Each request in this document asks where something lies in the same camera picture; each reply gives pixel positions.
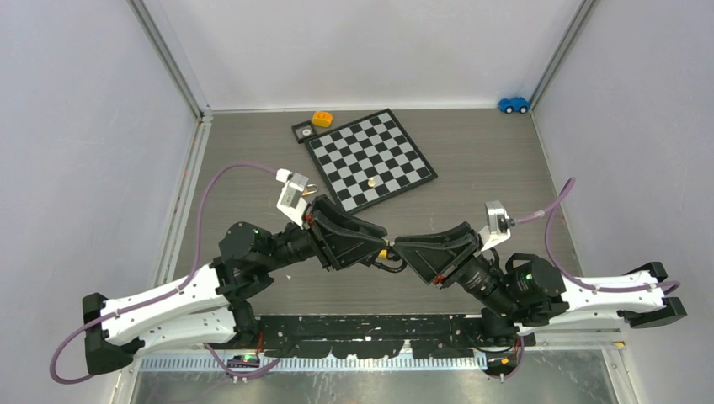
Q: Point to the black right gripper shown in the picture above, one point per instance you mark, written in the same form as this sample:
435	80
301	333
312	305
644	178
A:
435	255

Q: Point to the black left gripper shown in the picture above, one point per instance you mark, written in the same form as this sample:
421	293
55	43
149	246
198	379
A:
339	239

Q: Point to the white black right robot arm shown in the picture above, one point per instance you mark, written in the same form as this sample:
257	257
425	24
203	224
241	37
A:
528	293

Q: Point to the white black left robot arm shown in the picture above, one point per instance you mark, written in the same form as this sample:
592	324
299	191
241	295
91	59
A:
211	305

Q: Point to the black white chessboard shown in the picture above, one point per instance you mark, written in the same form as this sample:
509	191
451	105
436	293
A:
375	146

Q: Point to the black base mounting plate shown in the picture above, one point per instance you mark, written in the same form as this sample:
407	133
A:
443	336

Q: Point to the small brass padlock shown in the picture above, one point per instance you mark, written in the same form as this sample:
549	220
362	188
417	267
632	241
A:
309	189

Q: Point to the small black square tray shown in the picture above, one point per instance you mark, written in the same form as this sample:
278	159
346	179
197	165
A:
303	131

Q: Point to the orange toy block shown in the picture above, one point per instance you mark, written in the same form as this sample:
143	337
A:
322	119

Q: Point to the blue toy car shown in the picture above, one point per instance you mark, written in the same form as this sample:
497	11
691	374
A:
516	104

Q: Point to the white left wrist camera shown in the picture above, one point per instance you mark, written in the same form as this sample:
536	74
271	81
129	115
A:
291	202

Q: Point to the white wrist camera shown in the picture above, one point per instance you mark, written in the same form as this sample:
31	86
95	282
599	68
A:
496	223
291	202

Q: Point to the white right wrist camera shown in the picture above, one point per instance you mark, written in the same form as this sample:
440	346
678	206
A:
496	223

